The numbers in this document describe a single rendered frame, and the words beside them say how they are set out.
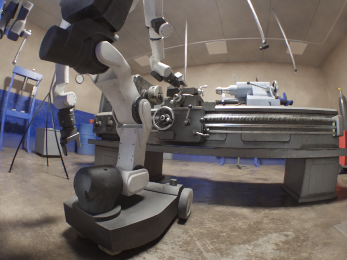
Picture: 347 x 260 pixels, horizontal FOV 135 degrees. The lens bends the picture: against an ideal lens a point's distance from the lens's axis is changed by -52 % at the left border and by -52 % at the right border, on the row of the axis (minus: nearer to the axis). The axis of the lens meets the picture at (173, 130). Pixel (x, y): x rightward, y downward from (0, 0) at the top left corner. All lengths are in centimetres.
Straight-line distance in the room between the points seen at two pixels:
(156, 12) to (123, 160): 73
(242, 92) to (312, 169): 103
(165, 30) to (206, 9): 293
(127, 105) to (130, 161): 27
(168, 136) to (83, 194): 90
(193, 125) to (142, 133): 57
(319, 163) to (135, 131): 149
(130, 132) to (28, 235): 75
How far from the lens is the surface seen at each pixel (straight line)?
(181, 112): 125
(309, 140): 151
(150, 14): 74
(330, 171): 162
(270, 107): 139
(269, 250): 79
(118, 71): 60
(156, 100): 181
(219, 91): 162
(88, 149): 443
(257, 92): 155
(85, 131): 442
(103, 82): 66
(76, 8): 62
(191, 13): 373
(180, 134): 123
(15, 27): 95
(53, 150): 326
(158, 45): 80
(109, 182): 58
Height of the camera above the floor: 46
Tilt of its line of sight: 6 degrees up
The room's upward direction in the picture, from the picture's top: 4 degrees clockwise
